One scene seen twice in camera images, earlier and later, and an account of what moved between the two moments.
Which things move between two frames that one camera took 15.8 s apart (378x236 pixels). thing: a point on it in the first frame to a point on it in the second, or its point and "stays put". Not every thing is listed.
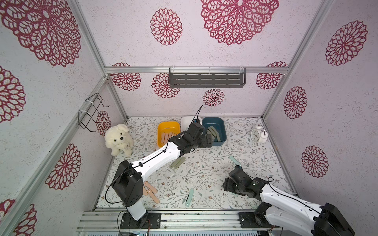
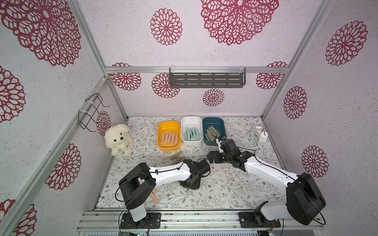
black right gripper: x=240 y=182 to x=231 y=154
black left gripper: x=204 y=144 to x=195 y=186
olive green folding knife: x=182 y=160 stays put
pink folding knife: x=166 y=139 stays put
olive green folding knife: x=174 y=164 stays put
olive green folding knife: x=216 y=132 stays put
